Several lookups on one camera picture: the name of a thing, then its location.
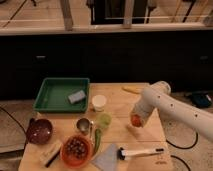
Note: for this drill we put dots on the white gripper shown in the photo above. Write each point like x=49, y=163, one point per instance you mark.
x=143, y=109

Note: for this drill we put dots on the red apple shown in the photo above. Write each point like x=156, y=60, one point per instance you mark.
x=135, y=121

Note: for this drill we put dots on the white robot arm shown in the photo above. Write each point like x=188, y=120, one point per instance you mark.
x=157, y=95

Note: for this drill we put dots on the green plastic cup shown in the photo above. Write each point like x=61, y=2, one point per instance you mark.
x=104, y=121

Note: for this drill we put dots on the white paper cup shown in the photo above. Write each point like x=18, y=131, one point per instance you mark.
x=99, y=102

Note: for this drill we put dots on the small metal cup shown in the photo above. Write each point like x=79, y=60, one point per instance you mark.
x=83, y=125

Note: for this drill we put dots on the yellow banana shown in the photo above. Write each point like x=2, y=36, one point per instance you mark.
x=132, y=90

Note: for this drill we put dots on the green chili pepper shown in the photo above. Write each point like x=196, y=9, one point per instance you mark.
x=97, y=140

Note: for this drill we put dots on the metal spoon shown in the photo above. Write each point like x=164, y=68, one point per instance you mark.
x=91, y=130

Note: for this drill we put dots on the blue grey cloth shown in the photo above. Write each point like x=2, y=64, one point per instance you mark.
x=107, y=160

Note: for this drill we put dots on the dark blue floor object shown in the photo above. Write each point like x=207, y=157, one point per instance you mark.
x=200, y=100

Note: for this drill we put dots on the blue grey sponge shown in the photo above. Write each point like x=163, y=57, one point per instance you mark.
x=76, y=97

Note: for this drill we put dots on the orange bowl with nuts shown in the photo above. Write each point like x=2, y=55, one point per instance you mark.
x=76, y=152

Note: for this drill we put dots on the green plastic tray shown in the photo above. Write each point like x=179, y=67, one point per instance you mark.
x=53, y=96

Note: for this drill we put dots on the purple bowl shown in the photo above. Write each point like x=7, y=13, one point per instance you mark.
x=39, y=131

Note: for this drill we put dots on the white handled brush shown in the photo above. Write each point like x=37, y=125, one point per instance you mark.
x=123, y=154

